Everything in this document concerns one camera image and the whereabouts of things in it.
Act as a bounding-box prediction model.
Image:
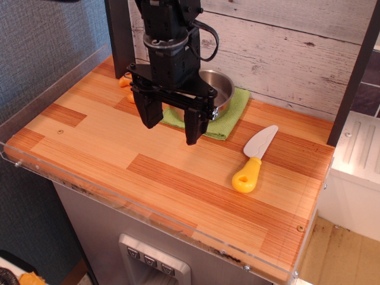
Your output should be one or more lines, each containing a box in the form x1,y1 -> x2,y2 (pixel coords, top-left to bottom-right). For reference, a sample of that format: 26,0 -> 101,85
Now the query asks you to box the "black cable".
186,19 -> 220,63

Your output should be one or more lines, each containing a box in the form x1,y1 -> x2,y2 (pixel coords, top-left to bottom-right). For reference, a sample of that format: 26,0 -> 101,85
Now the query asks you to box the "silver toy fridge cabinet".
53,183 -> 268,284

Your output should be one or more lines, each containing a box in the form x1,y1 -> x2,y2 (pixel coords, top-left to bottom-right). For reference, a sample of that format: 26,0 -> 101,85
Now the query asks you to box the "dark vertical post right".
327,1 -> 379,147

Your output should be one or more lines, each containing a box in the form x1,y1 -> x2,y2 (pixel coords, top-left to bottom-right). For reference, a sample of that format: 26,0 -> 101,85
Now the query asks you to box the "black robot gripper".
128,28 -> 209,145

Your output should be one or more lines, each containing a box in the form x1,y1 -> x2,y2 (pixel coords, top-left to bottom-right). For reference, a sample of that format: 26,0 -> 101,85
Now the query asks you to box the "orange toy piece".
118,72 -> 135,104

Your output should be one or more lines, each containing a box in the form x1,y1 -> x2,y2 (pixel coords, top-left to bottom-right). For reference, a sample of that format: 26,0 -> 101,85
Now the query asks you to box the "toy knife yellow handle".
232,125 -> 279,194

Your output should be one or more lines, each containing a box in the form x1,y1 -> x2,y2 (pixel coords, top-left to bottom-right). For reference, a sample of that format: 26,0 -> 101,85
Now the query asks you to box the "small stainless steel pan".
169,69 -> 235,121

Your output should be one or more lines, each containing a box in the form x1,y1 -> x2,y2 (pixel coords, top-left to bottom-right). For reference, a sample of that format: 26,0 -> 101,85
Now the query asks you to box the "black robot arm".
128,1 -> 219,145

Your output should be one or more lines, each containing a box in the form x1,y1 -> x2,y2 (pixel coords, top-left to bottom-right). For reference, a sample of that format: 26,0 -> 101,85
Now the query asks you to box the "green cloth towel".
161,88 -> 251,141

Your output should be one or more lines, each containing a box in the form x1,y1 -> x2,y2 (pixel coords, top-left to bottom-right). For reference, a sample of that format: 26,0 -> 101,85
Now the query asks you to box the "orange object bottom left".
18,272 -> 46,285

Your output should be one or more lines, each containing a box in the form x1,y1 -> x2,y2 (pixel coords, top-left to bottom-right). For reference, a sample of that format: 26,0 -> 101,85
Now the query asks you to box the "clear acrylic table guard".
5,46 -> 320,284

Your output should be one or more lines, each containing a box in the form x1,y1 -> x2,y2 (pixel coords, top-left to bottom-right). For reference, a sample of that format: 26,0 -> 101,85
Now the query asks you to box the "white toy sink unit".
317,112 -> 379,240

